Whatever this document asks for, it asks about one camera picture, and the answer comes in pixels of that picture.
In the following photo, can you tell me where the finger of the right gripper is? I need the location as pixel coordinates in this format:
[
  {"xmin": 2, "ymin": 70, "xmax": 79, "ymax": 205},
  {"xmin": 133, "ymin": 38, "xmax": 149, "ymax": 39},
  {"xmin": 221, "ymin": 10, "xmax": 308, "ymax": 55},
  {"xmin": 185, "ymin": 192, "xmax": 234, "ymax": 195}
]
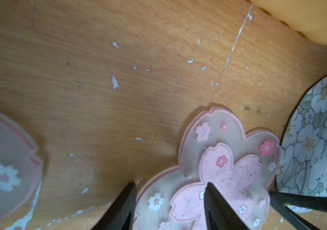
[{"xmin": 269, "ymin": 192, "xmax": 327, "ymax": 230}]

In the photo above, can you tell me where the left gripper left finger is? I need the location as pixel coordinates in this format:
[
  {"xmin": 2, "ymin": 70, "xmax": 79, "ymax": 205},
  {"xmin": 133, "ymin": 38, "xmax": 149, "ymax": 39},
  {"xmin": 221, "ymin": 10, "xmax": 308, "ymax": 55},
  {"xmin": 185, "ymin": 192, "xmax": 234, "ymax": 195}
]
[{"xmin": 92, "ymin": 182, "xmax": 137, "ymax": 230}]

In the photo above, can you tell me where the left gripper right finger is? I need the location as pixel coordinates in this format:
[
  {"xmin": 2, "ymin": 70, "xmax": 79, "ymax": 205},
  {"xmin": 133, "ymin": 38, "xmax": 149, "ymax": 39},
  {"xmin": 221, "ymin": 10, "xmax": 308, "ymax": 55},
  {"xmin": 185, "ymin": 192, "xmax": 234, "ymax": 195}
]
[{"xmin": 204, "ymin": 183, "xmax": 249, "ymax": 230}]

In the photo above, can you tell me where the white floral round coaster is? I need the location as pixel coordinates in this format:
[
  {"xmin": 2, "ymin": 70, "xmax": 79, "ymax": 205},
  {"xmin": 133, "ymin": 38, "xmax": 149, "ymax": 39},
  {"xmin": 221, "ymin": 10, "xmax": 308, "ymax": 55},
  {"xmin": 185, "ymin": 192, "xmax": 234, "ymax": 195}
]
[{"xmin": 277, "ymin": 76, "xmax": 327, "ymax": 197}]

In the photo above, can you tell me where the yellow plastic storage box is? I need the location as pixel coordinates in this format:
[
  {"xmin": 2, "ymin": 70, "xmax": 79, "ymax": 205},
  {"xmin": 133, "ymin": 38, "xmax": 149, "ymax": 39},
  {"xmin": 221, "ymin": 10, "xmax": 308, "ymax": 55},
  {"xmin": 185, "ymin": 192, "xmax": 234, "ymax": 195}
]
[{"xmin": 252, "ymin": 1, "xmax": 327, "ymax": 45}]

